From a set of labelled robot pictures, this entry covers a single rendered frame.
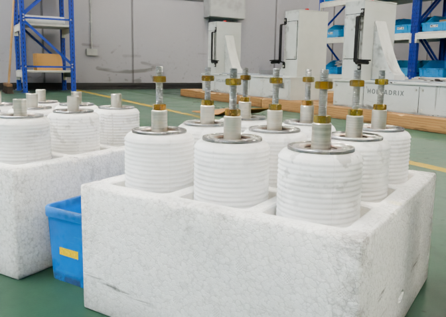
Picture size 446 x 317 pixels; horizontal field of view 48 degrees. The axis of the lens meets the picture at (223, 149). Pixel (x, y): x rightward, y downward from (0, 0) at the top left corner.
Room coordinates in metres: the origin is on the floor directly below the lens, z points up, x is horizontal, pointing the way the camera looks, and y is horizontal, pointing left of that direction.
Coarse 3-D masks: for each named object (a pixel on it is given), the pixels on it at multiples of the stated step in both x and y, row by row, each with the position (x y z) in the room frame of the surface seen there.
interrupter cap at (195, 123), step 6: (192, 120) 0.82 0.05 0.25; (198, 120) 0.82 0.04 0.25; (216, 120) 0.82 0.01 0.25; (222, 120) 0.82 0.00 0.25; (192, 126) 0.76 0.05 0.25; (198, 126) 0.76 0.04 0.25; (204, 126) 0.75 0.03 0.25; (210, 126) 0.76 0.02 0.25; (216, 126) 0.76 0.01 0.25; (222, 126) 0.76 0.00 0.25
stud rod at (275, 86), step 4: (276, 68) 0.72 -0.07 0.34; (276, 72) 0.72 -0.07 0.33; (276, 76) 0.73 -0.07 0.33; (276, 84) 0.72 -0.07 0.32; (276, 88) 0.72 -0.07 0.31; (276, 92) 0.73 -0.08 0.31; (272, 96) 0.73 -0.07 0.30; (276, 96) 0.73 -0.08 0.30; (272, 100) 0.73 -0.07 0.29; (276, 100) 0.72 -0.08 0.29
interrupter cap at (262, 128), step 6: (252, 126) 0.74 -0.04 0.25; (258, 126) 0.75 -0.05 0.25; (264, 126) 0.75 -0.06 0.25; (282, 126) 0.76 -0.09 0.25; (288, 126) 0.75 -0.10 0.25; (258, 132) 0.70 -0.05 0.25; (264, 132) 0.70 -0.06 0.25; (270, 132) 0.69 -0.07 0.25; (276, 132) 0.69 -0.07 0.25; (282, 132) 0.69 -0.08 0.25; (288, 132) 0.70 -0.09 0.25; (294, 132) 0.70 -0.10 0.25
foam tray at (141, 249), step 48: (96, 192) 0.65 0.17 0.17; (144, 192) 0.63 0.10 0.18; (192, 192) 0.64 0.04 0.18; (432, 192) 0.77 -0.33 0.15; (96, 240) 0.65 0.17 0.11; (144, 240) 0.61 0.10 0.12; (192, 240) 0.57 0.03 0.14; (240, 240) 0.53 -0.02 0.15; (288, 240) 0.50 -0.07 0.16; (336, 240) 0.47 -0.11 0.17; (384, 240) 0.53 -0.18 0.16; (96, 288) 0.65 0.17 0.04; (144, 288) 0.61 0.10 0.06; (192, 288) 0.57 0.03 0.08; (240, 288) 0.53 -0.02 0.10; (288, 288) 0.50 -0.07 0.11; (336, 288) 0.47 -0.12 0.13; (384, 288) 0.54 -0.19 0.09
